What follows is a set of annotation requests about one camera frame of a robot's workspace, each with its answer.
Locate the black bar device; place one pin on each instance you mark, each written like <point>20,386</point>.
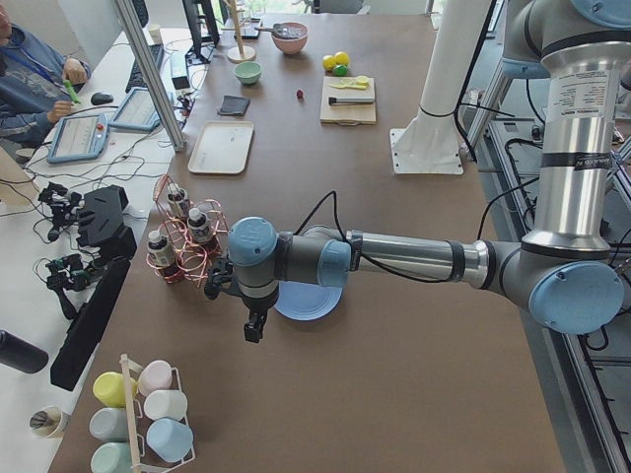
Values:
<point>88,327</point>

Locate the white cup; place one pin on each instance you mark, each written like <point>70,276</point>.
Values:
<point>164,403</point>

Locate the wooden cutting board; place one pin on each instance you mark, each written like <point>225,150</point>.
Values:
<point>347,114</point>

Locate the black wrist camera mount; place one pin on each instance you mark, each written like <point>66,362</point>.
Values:
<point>221,279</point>

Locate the mint green cup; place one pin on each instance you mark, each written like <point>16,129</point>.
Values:
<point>112,457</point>

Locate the green bowl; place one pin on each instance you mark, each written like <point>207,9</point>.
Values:
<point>248,72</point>

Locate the blue round plate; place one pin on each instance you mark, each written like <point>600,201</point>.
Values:
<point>315,303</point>

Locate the yellow cup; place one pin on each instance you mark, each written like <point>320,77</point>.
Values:
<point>108,388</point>

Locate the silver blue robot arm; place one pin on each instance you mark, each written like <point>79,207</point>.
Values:
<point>558,272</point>

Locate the paper cup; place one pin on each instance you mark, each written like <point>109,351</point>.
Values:
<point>49,423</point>

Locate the aluminium frame post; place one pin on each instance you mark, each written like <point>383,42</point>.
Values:
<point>128,19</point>

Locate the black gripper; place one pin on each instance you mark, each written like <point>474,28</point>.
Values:
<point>257,311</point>

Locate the white wire cup rack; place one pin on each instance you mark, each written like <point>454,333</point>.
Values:
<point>143,458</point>

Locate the green lime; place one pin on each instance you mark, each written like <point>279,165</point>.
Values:
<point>340,70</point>

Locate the pink bowl with ice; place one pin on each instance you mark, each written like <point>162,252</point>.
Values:
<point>290,37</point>

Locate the grey cup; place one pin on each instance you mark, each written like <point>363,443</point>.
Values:
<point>109,424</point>

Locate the cream rabbit tray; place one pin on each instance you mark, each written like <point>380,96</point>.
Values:
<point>221,148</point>

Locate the blue cup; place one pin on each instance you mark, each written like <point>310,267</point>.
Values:
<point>171,440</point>

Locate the grey folded cloth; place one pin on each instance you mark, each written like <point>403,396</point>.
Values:
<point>233,106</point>

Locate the dark drink bottle white cap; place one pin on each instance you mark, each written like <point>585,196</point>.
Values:
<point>162,257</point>

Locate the copper wire bottle rack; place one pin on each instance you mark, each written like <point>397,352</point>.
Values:
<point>193,260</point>

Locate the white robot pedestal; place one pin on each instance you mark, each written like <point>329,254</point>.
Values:
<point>430,142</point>

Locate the wooden cup tree stand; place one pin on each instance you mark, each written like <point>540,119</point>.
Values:
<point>240,53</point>

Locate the black thermos bottle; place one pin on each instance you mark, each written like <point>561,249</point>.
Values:
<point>21,355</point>

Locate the yellow plastic knife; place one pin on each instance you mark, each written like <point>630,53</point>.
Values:
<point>337,85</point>

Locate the blue teach pendant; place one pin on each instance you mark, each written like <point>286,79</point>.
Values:
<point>136,113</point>
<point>78,138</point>

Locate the yellow lemon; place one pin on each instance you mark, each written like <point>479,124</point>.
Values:
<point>341,58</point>
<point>328,62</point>

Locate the steel muddler black tip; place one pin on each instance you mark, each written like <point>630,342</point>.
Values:
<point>349,101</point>

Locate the black computer mouse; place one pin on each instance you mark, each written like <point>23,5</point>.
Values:
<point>101,99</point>

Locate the pink cup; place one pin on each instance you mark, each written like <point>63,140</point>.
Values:
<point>157,375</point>

